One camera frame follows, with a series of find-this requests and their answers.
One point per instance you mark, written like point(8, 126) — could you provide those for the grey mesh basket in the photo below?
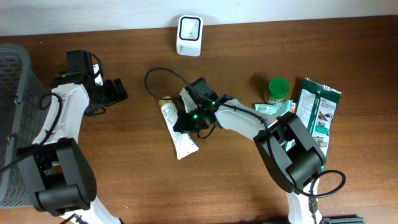
point(21, 118)

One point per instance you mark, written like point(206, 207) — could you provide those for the white cream tube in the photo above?
point(184, 144)

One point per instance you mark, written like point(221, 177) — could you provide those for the green wipes package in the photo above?
point(316, 108)

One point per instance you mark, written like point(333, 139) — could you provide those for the orange tissue pack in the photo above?
point(293, 108)

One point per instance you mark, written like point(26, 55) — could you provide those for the green lidded jar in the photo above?
point(278, 88)

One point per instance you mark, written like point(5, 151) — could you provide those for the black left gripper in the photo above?
point(118, 94)

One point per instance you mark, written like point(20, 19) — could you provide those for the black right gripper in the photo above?
point(180, 126)

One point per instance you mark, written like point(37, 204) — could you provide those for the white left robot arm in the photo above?
point(58, 178)

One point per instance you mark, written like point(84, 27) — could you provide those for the mint green snack packet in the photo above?
point(278, 109)

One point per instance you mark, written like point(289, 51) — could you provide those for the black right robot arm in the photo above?
point(291, 155)

